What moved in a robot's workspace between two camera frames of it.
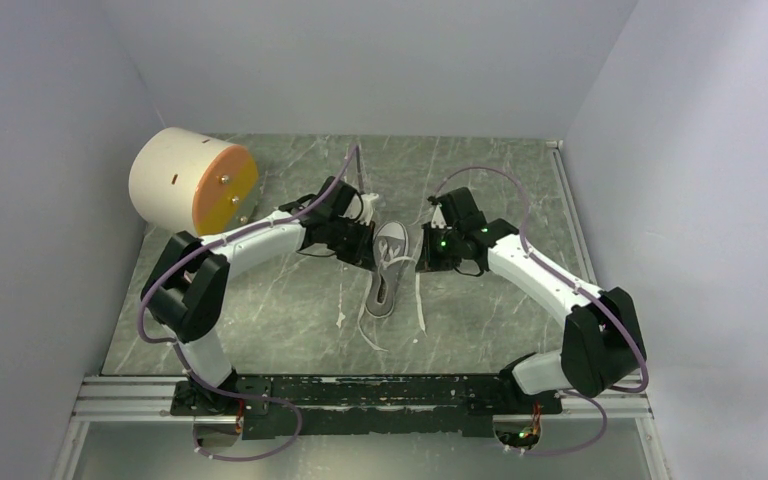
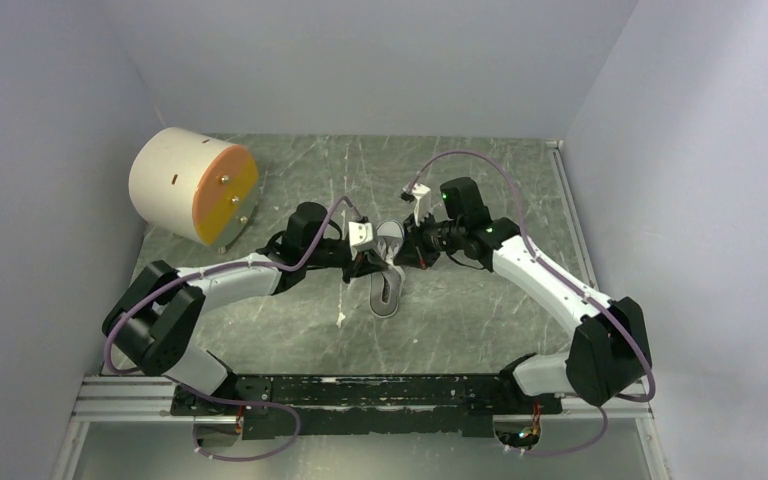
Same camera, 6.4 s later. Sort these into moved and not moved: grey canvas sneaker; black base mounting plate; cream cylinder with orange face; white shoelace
Moved: white shoelace
Not moved: grey canvas sneaker; cream cylinder with orange face; black base mounting plate
